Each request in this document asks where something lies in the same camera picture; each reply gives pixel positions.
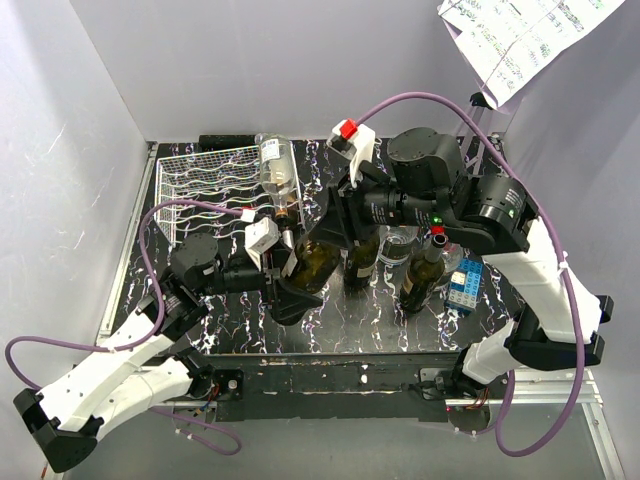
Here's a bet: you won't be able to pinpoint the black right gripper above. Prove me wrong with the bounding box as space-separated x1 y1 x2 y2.
306 160 448 252

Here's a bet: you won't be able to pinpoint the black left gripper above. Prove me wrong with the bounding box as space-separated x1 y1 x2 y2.
198 238 324 314

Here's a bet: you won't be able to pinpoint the dark green wine bottle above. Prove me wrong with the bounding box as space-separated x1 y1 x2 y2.
283 234 341 294

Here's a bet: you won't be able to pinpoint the dark wine bottle neck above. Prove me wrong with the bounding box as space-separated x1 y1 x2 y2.
343 226 380 290

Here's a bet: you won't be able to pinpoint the clear round glass bottle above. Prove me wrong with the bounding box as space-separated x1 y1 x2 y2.
255 133 297 217

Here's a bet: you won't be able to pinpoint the olive green wine bottle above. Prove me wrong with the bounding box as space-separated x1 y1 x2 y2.
399 233 447 313

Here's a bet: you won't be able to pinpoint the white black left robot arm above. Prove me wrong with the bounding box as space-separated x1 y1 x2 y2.
13 234 322 473

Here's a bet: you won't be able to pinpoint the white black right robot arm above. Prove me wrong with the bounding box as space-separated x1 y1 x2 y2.
311 121 613 398

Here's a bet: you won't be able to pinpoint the clear bottle white cap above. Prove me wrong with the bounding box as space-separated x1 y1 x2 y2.
378 226 419 266

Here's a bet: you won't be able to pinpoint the small bottle white cap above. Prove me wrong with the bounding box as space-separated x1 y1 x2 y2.
438 242 464 287

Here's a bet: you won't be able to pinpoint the blue white toy bricks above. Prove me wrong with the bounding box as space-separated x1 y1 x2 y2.
444 259 484 314

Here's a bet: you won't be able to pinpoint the purple tripod stand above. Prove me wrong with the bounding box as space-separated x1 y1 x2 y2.
454 92 494 171

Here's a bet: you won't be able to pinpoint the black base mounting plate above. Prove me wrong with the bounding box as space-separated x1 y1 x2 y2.
197 352 501 425

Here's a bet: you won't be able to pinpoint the white printed paper sheets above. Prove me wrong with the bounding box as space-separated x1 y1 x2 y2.
438 0 622 110

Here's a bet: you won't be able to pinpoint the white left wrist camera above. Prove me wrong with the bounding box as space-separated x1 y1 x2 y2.
244 217 280 270

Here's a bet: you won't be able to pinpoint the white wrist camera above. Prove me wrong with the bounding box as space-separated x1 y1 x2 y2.
327 118 376 188
244 217 280 270

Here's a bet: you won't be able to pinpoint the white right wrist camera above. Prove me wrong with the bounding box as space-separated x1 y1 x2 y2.
327 118 376 188

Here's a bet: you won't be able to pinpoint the white wire wine rack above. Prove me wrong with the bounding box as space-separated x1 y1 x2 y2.
154 144 304 247

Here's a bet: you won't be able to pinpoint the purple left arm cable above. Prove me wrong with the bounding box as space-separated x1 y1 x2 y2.
4 198 256 391

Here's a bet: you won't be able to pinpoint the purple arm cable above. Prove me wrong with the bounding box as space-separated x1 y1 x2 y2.
354 91 586 457
4 198 256 391

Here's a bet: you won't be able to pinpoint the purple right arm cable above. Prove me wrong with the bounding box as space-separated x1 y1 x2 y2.
354 91 586 457

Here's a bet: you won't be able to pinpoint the aluminium frame rail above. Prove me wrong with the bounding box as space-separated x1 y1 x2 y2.
43 142 626 480

